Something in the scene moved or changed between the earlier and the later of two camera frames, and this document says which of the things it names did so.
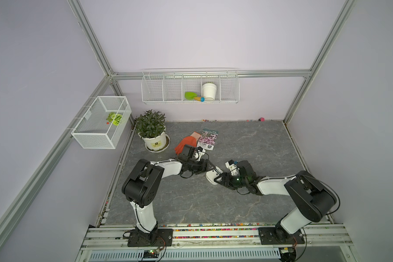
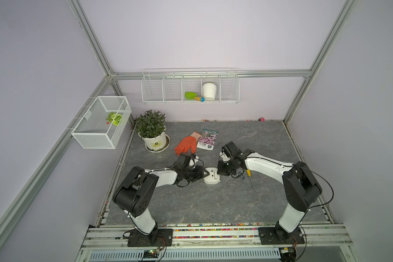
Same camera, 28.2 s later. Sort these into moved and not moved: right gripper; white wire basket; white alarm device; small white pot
Moved: right gripper
Not moved: small white pot; white alarm device; white wire basket
